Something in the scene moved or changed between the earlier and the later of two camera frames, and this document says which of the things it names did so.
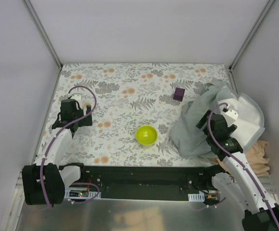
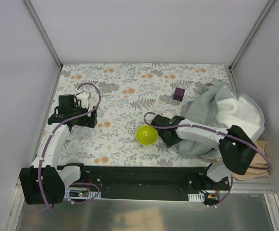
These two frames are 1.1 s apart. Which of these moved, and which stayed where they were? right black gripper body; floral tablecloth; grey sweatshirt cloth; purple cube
Moved: right black gripper body
Stayed: grey sweatshirt cloth; purple cube; floral tablecloth
